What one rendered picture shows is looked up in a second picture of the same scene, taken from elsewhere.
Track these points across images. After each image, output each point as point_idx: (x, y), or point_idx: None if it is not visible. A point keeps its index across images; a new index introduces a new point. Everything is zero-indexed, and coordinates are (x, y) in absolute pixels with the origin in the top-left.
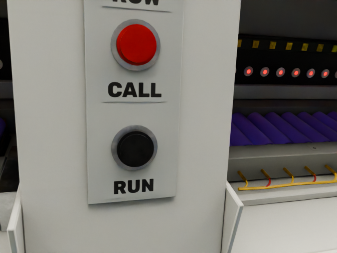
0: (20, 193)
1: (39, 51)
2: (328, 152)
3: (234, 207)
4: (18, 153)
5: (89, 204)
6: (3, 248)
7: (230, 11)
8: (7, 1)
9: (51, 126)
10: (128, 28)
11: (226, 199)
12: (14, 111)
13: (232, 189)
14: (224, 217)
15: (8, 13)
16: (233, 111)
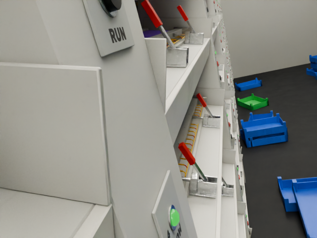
0: (219, 87)
1: (216, 67)
2: None
3: (223, 82)
4: (218, 81)
5: (221, 87)
6: (210, 106)
7: None
8: (214, 62)
9: (218, 77)
10: (217, 62)
11: (221, 83)
12: (217, 76)
13: (221, 81)
14: (221, 86)
15: (214, 63)
16: None
